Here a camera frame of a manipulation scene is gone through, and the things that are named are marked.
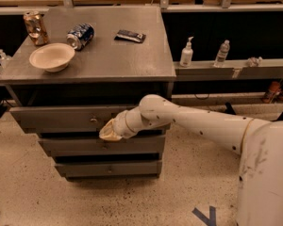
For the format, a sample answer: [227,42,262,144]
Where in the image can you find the grey top drawer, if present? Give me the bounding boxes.
[10,105,132,134]

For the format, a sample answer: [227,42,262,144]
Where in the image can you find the grey drawer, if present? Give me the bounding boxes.
[55,160,162,178]
[39,135,165,157]
[10,105,132,134]

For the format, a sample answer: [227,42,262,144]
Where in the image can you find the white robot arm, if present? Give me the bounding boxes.
[99,94,283,226]

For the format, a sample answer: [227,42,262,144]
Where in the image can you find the grey bottom drawer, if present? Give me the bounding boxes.
[55,160,162,178]

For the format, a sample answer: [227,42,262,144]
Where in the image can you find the grey middle drawer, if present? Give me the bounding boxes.
[39,135,165,157]

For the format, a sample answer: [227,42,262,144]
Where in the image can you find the grey drawer cabinet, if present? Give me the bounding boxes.
[0,6,177,182]

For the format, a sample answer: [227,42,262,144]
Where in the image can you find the white bowl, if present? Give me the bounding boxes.
[29,43,75,73]

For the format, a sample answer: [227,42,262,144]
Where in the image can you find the black snack wrapper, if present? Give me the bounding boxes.
[115,29,146,43]

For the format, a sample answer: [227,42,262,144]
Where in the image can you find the blue soda can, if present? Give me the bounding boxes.
[66,23,94,51]

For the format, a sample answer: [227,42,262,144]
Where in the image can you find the white pump bottle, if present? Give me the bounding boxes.
[179,37,193,67]

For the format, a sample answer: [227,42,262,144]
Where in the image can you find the black chair base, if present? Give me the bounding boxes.
[225,102,283,121]

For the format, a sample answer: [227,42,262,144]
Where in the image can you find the small clear sanitizer bottle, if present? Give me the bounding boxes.
[0,49,11,69]

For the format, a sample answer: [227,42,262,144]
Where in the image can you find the gold crushed soda can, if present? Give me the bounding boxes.
[23,10,49,46]

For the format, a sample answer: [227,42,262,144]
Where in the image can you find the clear water bottle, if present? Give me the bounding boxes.
[213,40,230,68]

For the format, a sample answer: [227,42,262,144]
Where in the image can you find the crumpled clear plastic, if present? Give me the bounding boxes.
[246,56,263,67]

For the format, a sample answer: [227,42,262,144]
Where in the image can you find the orange bottles under shelf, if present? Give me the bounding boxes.
[261,81,283,104]

